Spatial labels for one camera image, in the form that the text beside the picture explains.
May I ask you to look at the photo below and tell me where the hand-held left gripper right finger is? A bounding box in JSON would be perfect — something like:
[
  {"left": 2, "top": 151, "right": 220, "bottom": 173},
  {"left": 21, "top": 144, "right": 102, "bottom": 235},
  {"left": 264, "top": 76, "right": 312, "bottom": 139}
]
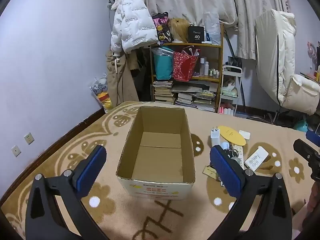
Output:
[{"left": 209, "top": 144, "right": 293, "bottom": 240}]

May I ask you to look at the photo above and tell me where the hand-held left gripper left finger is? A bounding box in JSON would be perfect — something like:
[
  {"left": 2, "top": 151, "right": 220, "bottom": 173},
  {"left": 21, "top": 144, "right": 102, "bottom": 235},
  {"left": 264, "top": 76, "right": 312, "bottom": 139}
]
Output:
[{"left": 25, "top": 144, "right": 108, "bottom": 240}]

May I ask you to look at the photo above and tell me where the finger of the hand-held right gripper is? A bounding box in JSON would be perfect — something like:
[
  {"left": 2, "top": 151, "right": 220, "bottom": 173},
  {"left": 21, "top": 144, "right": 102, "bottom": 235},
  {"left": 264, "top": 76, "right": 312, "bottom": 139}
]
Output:
[
  {"left": 305, "top": 131, "right": 320, "bottom": 143},
  {"left": 293, "top": 139, "right": 320, "bottom": 181}
]

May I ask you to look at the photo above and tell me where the key bunch with yellow tag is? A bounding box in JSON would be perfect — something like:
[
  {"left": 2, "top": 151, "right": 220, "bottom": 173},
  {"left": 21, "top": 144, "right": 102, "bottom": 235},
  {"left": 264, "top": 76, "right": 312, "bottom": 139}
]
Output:
[{"left": 203, "top": 148, "right": 242, "bottom": 187}]

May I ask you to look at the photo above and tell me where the white ruler strip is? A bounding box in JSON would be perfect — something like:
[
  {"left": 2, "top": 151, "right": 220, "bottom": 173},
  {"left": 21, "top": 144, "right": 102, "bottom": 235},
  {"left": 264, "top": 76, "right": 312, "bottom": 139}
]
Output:
[{"left": 229, "top": 144, "right": 244, "bottom": 169}]

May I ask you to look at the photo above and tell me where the white button card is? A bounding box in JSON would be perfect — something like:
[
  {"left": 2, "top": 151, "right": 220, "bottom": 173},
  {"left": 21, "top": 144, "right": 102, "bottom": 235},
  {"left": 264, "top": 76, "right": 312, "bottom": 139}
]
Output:
[{"left": 244, "top": 146, "right": 269, "bottom": 172}]

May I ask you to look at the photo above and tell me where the white charger plug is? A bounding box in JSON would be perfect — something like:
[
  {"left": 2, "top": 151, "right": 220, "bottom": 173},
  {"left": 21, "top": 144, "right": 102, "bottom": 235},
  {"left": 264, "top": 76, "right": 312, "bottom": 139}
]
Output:
[{"left": 211, "top": 127, "right": 220, "bottom": 147}]

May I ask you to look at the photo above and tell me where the cardboard box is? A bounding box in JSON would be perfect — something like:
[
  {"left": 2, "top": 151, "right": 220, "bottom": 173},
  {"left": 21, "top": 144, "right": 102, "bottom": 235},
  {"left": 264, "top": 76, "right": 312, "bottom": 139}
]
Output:
[{"left": 115, "top": 106, "right": 196, "bottom": 200}]

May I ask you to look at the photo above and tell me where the person's right hand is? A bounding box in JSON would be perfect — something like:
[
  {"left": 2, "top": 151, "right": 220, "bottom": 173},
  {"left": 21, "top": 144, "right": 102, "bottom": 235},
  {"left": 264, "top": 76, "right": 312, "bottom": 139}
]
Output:
[{"left": 307, "top": 181, "right": 320, "bottom": 213}]

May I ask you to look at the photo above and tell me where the teal plastic object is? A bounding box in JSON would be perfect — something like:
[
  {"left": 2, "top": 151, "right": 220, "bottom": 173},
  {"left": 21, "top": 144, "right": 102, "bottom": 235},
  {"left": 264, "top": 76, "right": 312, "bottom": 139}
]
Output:
[{"left": 294, "top": 120, "right": 308, "bottom": 132}]

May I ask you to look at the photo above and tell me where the cream office chair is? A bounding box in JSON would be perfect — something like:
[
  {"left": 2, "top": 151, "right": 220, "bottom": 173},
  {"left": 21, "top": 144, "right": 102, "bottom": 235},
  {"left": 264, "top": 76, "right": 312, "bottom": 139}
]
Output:
[{"left": 247, "top": 74, "right": 320, "bottom": 130}]

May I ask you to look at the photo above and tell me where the bag of plush toys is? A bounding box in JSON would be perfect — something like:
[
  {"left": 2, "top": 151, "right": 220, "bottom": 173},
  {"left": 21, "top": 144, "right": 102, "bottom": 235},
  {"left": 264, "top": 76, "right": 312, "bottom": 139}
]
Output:
[{"left": 89, "top": 74, "right": 113, "bottom": 110}]

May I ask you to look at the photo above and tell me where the white down coat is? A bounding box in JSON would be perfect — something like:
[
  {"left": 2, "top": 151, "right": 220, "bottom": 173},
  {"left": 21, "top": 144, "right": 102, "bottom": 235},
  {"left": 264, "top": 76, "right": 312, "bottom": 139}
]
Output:
[{"left": 254, "top": 9, "right": 298, "bottom": 107}]

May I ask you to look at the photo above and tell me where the beige coat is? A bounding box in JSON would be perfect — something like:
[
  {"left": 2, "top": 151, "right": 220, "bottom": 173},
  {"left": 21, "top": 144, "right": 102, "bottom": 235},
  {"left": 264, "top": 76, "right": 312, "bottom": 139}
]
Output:
[{"left": 105, "top": 47, "right": 140, "bottom": 107}]

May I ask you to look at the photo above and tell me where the stack of books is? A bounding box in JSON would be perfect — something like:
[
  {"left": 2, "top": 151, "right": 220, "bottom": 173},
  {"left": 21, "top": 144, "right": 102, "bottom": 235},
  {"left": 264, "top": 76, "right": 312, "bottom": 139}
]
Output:
[{"left": 152, "top": 80, "right": 217, "bottom": 112}]

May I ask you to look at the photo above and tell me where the white trolley cart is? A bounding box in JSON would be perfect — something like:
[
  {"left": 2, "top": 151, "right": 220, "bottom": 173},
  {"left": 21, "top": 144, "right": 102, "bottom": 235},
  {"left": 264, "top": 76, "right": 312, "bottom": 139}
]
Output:
[{"left": 219, "top": 65, "right": 243, "bottom": 117}]

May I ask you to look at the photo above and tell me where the row of small bottles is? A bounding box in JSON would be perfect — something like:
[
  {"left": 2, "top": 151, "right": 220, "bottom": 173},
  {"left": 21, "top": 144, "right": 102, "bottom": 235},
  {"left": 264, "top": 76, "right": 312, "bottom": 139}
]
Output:
[{"left": 199, "top": 57, "right": 220, "bottom": 78}]

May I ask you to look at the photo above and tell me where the red patterned bag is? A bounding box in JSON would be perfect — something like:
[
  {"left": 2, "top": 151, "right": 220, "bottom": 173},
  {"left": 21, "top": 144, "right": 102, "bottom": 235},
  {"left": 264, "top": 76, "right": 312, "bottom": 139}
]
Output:
[{"left": 172, "top": 46, "right": 200, "bottom": 82}]

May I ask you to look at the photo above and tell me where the teal bag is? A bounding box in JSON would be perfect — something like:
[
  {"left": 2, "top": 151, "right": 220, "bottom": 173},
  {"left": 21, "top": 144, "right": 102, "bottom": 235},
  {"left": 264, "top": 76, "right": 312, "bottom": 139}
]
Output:
[{"left": 152, "top": 47, "right": 174, "bottom": 80}]

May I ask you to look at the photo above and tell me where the wooden shelf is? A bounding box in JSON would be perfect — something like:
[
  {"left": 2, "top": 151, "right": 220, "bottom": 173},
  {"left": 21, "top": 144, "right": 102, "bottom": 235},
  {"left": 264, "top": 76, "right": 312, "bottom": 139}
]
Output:
[{"left": 149, "top": 22, "right": 224, "bottom": 113}]

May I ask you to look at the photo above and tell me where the black box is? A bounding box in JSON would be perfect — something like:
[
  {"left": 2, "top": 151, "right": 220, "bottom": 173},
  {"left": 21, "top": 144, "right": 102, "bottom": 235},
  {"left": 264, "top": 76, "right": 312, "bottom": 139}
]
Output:
[{"left": 187, "top": 25, "right": 205, "bottom": 43}]

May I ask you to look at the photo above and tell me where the clear plastic bag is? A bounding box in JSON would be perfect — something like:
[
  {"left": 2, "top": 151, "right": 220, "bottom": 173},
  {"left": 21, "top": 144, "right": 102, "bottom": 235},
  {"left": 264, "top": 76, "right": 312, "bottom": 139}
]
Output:
[{"left": 203, "top": 12, "right": 222, "bottom": 45}]

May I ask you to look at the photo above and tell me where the blonde wig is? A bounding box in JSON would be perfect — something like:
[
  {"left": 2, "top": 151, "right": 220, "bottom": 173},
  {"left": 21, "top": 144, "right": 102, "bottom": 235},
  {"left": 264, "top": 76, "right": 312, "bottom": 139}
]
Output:
[{"left": 168, "top": 17, "right": 190, "bottom": 43}]

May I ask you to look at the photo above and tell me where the white puffer jacket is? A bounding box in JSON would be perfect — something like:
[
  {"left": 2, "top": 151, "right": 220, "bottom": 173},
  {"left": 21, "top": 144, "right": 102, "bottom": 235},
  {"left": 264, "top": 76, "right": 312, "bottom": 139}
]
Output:
[{"left": 111, "top": 0, "right": 159, "bottom": 53}]

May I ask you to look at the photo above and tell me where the black printed bag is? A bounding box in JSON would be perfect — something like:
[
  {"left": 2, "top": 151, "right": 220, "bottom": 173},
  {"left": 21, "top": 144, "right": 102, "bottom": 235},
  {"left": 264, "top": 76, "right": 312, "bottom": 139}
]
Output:
[{"left": 152, "top": 12, "right": 173, "bottom": 43}]

